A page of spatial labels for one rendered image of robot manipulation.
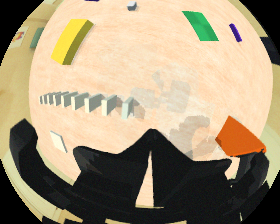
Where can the green rectangular block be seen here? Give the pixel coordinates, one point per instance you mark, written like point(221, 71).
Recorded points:
point(201, 25)

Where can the yellow rectangular block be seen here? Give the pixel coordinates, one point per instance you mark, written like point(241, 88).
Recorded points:
point(67, 45)

